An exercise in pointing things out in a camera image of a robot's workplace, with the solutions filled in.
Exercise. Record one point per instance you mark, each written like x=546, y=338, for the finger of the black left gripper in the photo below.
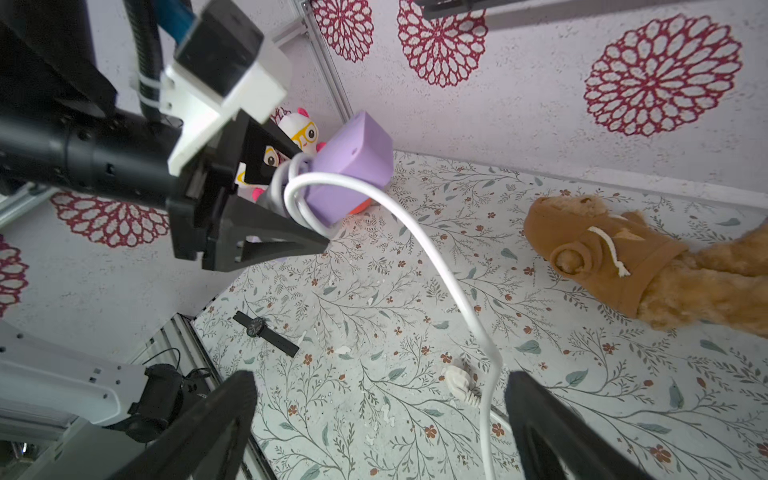
x=244, y=234
x=258, y=135

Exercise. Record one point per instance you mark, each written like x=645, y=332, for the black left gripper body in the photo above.
x=200, y=204

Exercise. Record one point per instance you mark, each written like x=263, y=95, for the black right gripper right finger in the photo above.
x=551, y=439

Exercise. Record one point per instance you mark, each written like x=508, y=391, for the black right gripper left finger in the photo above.
x=208, y=442

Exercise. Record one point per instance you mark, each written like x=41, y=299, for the purple power strip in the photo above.
x=361, y=149

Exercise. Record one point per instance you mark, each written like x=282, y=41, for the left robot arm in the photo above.
x=60, y=125

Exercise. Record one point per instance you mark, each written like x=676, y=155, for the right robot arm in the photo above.
x=141, y=401

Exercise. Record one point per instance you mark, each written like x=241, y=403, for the white plush red striped dress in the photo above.
x=252, y=178

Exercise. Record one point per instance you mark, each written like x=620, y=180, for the white plush blue dotted dress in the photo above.
x=303, y=131

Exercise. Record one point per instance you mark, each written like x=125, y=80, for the black wristwatch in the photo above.
x=256, y=327

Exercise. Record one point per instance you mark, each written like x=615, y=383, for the orange shark plush toy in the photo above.
x=362, y=207

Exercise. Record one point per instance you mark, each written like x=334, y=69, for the brown plush dog toy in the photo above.
x=649, y=276

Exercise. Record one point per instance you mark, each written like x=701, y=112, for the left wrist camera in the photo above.
x=224, y=66

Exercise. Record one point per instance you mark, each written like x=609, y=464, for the aluminium frame post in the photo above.
x=304, y=25

